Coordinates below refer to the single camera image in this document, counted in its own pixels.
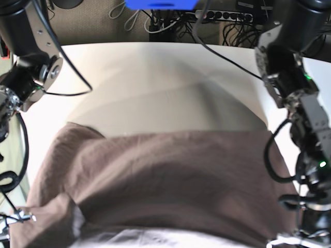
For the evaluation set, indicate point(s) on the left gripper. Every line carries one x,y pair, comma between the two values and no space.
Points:
312,220

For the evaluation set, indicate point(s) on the blue box overhead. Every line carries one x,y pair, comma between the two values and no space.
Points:
161,4

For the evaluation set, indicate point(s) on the white power strip red switch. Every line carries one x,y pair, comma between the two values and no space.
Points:
217,15

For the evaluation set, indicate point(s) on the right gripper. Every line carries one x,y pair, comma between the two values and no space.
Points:
7,220

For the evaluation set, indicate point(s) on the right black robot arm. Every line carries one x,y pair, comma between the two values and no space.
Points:
27,33

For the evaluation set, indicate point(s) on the red black clamp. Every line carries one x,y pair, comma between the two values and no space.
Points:
5,53

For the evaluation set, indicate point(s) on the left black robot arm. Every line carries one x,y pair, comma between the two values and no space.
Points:
279,58

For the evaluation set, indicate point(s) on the mauve t-shirt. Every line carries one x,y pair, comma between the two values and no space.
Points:
182,189

